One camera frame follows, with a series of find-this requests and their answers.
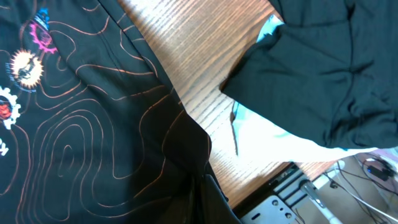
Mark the light blue garment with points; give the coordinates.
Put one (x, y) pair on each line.
(254, 136)

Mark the metal mounting bracket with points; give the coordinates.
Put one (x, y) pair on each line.
(270, 211)

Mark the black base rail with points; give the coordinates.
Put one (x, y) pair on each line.
(284, 185)

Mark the black printed cycling jersey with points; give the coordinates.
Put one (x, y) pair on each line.
(92, 129)

